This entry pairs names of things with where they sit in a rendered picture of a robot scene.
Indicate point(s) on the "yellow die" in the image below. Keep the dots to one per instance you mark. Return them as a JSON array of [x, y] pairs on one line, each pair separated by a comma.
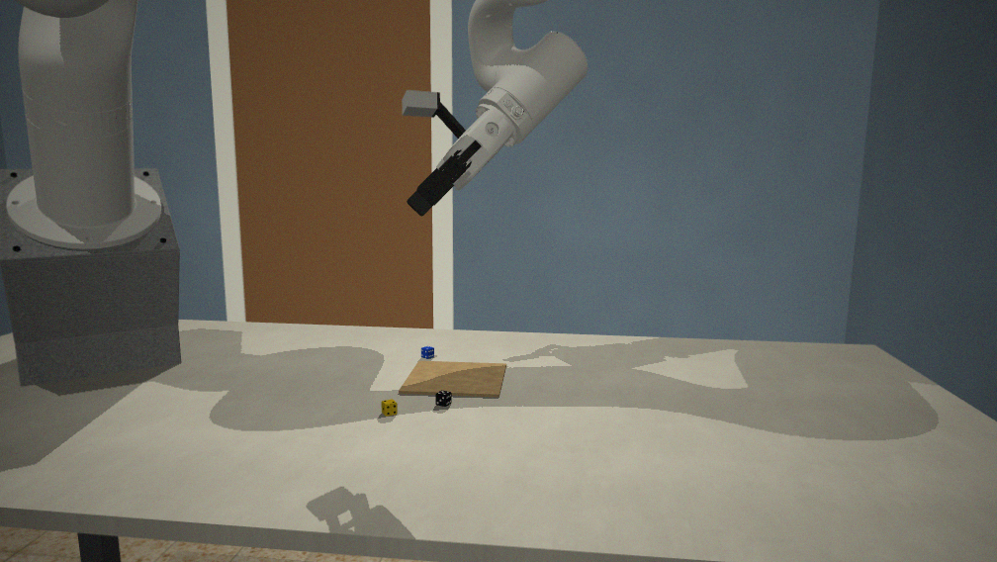
[[389, 407]]

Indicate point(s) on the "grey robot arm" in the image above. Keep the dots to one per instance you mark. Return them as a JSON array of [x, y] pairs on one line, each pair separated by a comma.
[[76, 76]]

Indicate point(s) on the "tan square mat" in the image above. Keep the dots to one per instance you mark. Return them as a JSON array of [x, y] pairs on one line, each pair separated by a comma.
[[459, 378]]

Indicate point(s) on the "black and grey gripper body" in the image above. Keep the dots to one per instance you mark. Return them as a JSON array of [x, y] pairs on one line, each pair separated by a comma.
[[491, 132]]

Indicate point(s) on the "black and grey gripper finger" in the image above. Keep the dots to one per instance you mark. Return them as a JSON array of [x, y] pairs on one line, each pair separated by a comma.
[[437, 184], [418, 203]]

